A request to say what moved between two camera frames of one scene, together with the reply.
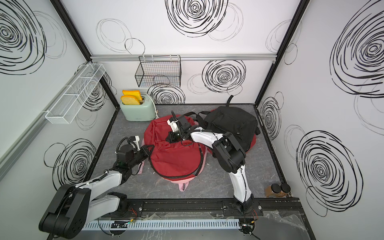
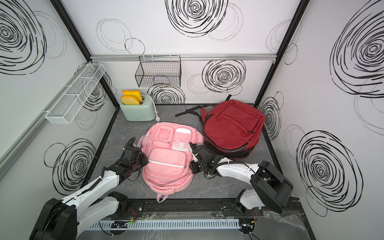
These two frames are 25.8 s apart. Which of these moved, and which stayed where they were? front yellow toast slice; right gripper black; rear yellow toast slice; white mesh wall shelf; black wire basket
Moved: right gripper black
Stayed: black wire basket; white mesh wall shelf; front yellow toast slice; rear yellow toast slice
